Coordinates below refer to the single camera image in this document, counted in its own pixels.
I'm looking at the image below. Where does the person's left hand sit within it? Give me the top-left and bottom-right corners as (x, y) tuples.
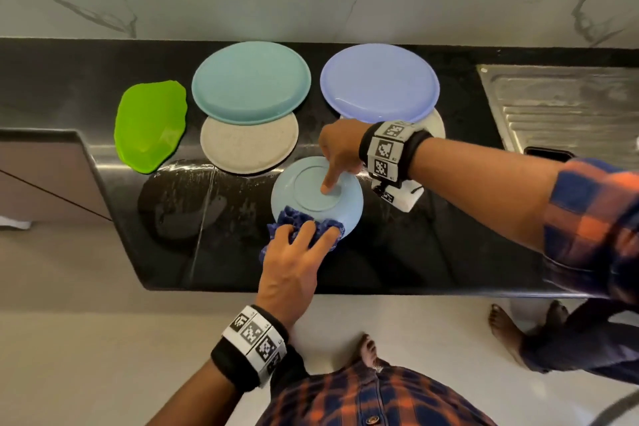
(256, 220), (343, 332)

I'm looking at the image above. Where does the person's right hand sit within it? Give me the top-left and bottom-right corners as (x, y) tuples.
(316, 117), (373, 195)

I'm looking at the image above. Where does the blue striped cloth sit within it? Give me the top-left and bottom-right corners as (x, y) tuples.
(262, 205), (347, 260)

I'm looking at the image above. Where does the light blue bowl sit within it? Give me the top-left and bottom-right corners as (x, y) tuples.
(270, 155), (365, 239)

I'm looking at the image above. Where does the lavender plate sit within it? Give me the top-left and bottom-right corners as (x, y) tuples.
(319, 42), (441, 125)

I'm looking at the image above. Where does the speckled white plate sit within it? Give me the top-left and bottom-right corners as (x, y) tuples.
(200, 113), (301, 177)
(414, 107), (447, 142)

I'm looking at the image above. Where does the teal plate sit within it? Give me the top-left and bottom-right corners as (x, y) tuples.
(190, 40), (313, 126)

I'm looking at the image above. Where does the green plate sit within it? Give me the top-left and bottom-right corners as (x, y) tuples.
(112, 79), (189, 175)

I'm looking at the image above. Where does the person's left forearm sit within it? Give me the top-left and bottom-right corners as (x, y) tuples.
(144, 361), (243, 426)

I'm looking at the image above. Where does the person's right forearm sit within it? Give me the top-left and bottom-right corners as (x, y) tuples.
(409, 136), (565, 252)

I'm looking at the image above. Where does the person's right foot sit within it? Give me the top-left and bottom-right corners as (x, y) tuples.
(356, 333), (383, 370)

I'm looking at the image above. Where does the right wrist marker band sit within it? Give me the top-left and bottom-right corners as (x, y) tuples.
(358, 120), (435, 188)

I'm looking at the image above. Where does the black plastic tray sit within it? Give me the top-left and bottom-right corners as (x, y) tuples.
(523, 146), (576, 164)

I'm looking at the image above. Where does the steel sink drainboard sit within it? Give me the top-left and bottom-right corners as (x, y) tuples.
(477, 63), (639, 174)

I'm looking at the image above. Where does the blue orange plaid shirt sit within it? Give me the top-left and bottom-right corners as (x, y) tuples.
(254, 156), (639, 426)

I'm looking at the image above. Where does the brown lower drawer unit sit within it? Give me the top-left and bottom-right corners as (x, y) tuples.
(0, 129), (113, 224)

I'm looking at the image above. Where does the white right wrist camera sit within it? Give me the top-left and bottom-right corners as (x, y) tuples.
(377, 179), (427, 213)

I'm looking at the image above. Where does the black floor cable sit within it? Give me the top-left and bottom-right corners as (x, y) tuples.
(589, 389), (639, 426)

